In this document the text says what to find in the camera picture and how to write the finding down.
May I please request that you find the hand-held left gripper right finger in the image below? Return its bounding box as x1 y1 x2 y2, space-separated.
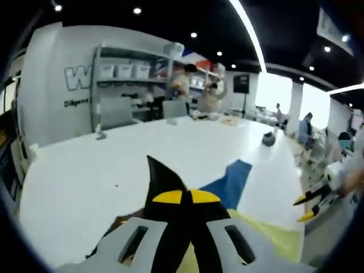
189 188 316 273

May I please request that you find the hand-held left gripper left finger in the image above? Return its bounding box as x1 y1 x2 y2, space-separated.
55 189 193 273

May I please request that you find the yellow garment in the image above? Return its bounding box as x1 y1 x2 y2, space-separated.
109 155 303 273

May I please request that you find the grey round pot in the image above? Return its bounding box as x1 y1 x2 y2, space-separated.
262 131 278 148

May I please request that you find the grey metal shelf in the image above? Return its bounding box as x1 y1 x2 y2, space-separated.
90 42 227 133

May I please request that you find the black sign on stand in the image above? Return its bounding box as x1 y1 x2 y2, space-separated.
233 73 251 118

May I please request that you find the long ceiling light strip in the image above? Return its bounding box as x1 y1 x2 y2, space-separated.
229 0 267 73

